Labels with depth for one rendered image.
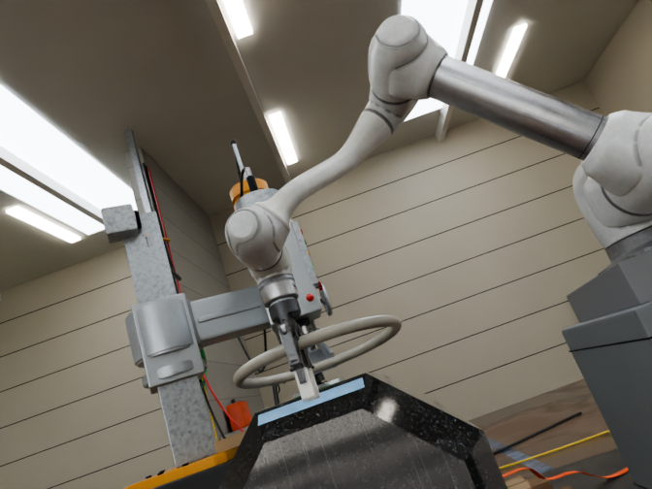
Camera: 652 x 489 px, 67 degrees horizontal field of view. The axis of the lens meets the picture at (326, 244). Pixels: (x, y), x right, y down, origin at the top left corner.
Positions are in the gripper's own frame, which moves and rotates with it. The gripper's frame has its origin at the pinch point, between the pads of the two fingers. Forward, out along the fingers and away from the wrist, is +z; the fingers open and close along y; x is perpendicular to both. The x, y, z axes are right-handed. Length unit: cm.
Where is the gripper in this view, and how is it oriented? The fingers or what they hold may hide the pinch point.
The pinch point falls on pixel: (308, 384)
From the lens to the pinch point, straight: 116.9
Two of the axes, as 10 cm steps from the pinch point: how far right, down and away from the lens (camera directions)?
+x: -9.2, 3.7, 1.0
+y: 2.2, 3.0, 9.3
